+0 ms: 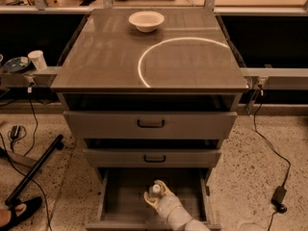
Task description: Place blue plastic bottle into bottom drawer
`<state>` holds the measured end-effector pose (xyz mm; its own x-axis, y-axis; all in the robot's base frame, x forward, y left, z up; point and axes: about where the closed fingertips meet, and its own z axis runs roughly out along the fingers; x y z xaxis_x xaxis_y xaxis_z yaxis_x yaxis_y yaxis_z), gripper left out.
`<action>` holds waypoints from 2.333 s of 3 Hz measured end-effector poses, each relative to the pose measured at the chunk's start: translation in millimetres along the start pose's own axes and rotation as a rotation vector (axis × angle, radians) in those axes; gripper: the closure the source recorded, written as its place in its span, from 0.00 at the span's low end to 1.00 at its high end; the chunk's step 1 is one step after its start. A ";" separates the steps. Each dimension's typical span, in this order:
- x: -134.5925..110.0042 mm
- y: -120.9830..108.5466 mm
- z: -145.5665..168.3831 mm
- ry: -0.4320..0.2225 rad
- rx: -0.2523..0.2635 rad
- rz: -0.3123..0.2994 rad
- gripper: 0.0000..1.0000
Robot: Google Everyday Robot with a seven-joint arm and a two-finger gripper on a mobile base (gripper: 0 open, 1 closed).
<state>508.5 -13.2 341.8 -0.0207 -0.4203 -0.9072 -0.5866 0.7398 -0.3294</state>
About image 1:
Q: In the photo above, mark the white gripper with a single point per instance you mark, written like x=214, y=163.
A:
x=167, y=205

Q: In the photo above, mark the clear plastic water bottle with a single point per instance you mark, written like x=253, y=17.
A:
x=155, y=192

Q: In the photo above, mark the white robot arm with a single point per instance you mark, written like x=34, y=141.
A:
x=186, y=222

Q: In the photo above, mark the open bottom drawer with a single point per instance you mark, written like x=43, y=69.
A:
x=122, y=206

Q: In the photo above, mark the middle drawer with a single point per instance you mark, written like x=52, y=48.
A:
x=152, y=157

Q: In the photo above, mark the grey drawer cabinet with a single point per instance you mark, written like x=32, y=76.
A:
x=185, y=65

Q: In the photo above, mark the top drawer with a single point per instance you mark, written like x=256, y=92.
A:
x=150, y=125

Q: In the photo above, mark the black pole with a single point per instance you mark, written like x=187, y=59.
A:
x=12, y=198

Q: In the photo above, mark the black power adapter right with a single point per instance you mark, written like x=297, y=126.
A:
x=277, y=200

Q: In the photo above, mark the black power adapter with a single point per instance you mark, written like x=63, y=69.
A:
x=15, y=132
x=277, y=200

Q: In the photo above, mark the black shoe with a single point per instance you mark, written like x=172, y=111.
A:
x=11, y=217

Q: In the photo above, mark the black power adapter left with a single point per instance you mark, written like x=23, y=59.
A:
x=15, y=132

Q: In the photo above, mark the white bowl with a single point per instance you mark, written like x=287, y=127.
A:
x=146, y=21

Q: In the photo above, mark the white paper cup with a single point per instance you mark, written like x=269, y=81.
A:
x=37, y=59

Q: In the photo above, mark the dark blue bowl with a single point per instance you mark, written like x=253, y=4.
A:
x=17, y=64

